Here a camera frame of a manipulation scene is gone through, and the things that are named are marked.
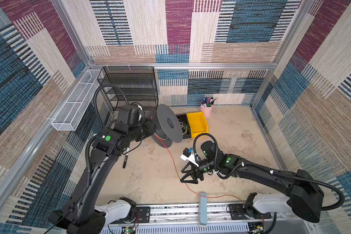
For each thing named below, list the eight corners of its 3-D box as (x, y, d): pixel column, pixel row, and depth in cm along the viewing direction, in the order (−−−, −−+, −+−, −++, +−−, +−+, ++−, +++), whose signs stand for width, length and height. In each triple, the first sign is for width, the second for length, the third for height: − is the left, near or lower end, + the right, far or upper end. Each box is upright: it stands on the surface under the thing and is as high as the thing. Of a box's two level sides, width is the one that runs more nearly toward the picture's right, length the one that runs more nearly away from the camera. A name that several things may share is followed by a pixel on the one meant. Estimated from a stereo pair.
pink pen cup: (200, 118, 115) (202, 106, 105) (199, 108, 121) (201, 97, 112) (215, 118, 115) (218, 106, 105) (213, 108, 121) (216, 97, 112)
